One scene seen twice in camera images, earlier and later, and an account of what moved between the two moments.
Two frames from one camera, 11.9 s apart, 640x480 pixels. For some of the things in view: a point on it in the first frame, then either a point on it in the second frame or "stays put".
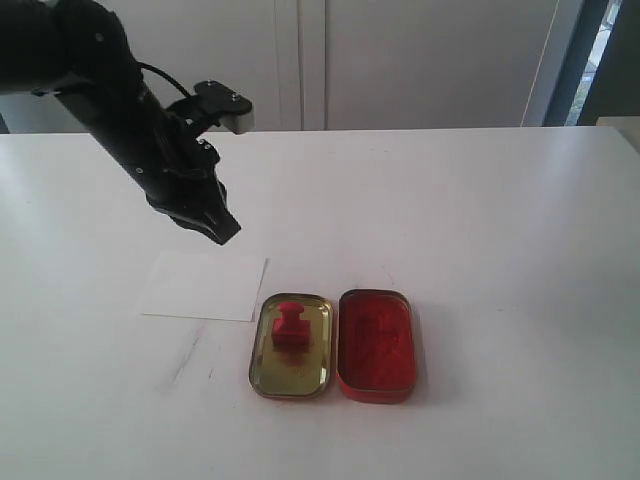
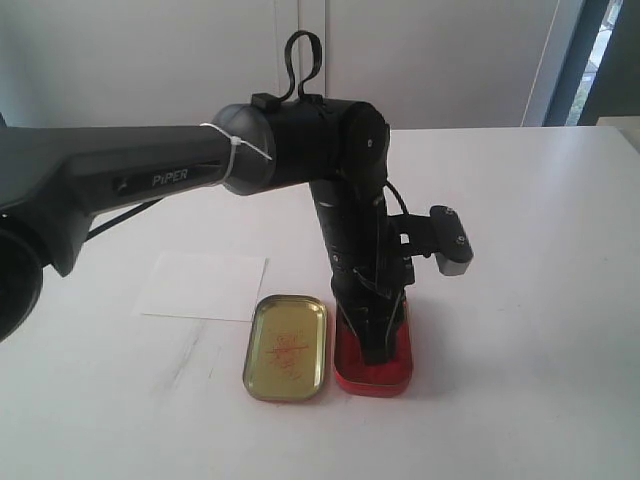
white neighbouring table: x=629 y=126 stays put
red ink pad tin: x=376 y=346 stays put
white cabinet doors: x=339 y=65 stays put
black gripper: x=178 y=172 -> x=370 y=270
